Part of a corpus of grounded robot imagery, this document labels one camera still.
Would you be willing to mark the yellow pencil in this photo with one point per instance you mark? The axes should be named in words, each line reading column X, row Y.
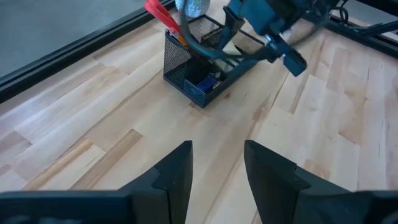
column 183, row 40

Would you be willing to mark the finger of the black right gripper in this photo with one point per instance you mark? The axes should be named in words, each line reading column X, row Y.
column 290, row 60
column 233, row 28

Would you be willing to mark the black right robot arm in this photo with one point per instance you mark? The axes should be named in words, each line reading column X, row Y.
column 311, row 6

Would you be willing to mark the black mesh desk organizer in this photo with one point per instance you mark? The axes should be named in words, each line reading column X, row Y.
column 174, row 62

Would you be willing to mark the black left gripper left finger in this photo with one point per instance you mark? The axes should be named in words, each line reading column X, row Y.
column 172, row 186

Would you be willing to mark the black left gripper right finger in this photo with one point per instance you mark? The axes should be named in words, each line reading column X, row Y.
column 276, row 186

